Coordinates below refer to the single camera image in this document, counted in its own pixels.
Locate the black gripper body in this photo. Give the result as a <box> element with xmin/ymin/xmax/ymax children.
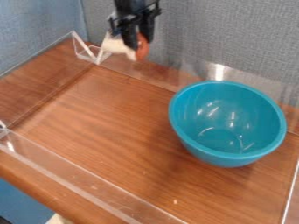
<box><xmin>107</xmin><ymin>0</ymin><xmax>162</xmax><ymax>36</ymax></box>

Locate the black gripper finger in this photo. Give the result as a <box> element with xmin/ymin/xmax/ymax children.
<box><xmin>139</xmin><ymin>15</ymin><xmax>155</xmax><ymax>43</ymax></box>
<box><xmin>119</xmin><ymin>20</ymin><xmax>138</xmax><ymax>51</ymax></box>

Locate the brown cap toy mushroom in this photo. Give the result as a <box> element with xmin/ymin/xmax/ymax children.
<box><xmin>102</xmin><ymin>32</ymin><xmax>150</xmax><ymax>61</ymax></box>

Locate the blue plastic bowl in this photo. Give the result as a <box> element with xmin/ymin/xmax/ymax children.
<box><xmin>169</xmin><ymin>80</ymin><xmax>287</xmax><ymax>167</ymax></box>

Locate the clear acrylic table barrier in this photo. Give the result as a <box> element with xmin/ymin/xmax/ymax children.
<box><xmin>0</xmin><ymin>33</ymin><xmax>299</xmax><ymax>224</ymax></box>

